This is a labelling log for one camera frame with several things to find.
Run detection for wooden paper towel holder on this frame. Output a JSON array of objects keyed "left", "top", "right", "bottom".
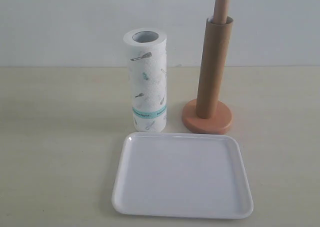
[{"left": 182, "top": 0, "right": 233, "bottom": 135}]

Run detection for white printed paper towel roll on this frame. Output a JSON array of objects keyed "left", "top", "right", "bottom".
[{"left": 123, "top": 28, "right": 167, "bottom": 132}]

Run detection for white rectangular tray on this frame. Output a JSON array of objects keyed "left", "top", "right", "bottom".
[{"left": 112, "top": 132, "right": 254, "bottom": 219}]

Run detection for brown cardboard tube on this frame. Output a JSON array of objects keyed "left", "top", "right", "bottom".
[{"left": 195, "top": 16, "right": 234, "bottom": 119}]

